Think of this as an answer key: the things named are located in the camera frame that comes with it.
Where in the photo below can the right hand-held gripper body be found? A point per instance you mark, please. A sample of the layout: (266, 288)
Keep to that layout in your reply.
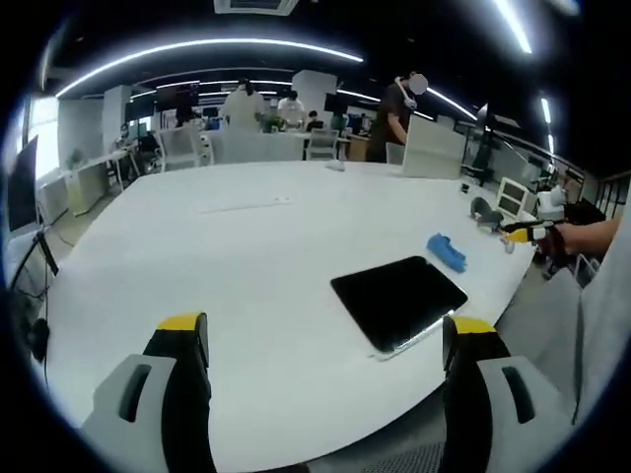
(549, 204)

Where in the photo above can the small grey object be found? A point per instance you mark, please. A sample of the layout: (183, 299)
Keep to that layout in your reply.
(508, 245)

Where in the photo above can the small white device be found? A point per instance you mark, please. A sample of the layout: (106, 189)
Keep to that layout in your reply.
(466, 188)

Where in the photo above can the black desk monitor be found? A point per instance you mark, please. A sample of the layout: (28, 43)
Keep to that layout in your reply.
(23, 187)

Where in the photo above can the small crumpled white tissue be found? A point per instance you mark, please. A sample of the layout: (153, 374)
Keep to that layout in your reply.
(336, 166)

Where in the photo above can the blue cleaning cloth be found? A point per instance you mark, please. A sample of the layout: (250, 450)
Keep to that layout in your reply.
(446, 251)

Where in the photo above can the black stand with screen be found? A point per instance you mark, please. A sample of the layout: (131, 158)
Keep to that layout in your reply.
(485, 148)

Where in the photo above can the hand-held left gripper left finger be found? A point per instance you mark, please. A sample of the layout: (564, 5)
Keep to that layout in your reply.
(189, 394)

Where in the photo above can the white desk partition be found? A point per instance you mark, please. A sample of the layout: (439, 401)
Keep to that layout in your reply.
(256, 148)

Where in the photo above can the black tripod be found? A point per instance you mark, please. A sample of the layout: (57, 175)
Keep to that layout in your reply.
(42, 256)

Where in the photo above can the black tablet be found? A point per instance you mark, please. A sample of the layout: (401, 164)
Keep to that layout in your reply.
(394, 300)

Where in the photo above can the black wall monitor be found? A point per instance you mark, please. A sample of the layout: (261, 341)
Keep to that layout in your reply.
(177, 96)

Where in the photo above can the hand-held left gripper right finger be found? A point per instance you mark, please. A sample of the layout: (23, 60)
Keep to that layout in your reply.
(463, 394)

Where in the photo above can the white upright board box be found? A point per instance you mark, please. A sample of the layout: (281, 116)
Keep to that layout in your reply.
(433, 150)

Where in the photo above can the person's grey shirt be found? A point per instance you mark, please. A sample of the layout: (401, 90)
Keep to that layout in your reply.
(606, 320)

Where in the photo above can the white framed stand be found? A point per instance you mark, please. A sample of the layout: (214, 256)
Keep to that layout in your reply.
(510, 196)

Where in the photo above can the white mesh office chair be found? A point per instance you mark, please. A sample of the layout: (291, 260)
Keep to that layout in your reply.
(180, 150)

